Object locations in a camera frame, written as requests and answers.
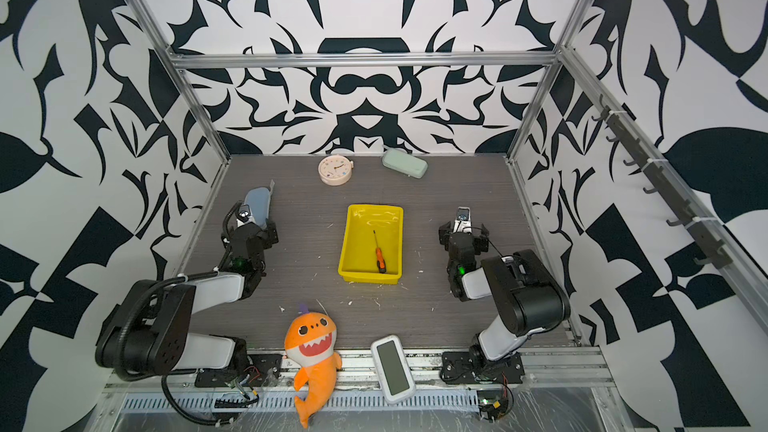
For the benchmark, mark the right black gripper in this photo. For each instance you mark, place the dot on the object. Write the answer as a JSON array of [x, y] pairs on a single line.
[[448, 237]]

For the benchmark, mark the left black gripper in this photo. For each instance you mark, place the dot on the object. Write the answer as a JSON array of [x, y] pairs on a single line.
[[267, 235]]

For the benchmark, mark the orange black screwdriver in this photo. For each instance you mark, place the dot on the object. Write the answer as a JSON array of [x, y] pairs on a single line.
[[380, 260]]

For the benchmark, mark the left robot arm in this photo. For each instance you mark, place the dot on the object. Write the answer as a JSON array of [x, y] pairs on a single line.
[[149, 335]]

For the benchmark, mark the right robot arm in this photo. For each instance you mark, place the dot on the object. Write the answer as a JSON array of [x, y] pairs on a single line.
[[528, 299]]

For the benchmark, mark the yellow plastic bin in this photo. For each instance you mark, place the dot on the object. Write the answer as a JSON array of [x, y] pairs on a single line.
[[358, 261]]

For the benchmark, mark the green pencil case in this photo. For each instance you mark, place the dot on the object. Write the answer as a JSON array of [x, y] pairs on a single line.
[[404, 163]]

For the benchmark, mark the orange shark plush toy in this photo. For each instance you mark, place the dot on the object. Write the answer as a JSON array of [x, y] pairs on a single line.
[[310, 343]]

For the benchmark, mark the white digital clock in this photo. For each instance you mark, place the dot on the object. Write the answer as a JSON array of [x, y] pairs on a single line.
[[392, 369]]

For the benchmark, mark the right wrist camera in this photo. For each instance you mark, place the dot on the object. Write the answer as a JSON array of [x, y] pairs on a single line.
[[462, 217]]

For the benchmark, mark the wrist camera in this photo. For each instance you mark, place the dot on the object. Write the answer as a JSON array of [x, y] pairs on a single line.
[[243, 215], [462, 217]]

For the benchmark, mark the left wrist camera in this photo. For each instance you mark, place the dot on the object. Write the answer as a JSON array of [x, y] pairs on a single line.
[[243, 215]]

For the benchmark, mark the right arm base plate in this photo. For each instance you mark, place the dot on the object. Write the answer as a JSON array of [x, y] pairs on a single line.
[[464, 368]]

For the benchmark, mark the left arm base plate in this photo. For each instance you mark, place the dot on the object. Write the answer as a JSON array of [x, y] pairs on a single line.
[[259, 369]]

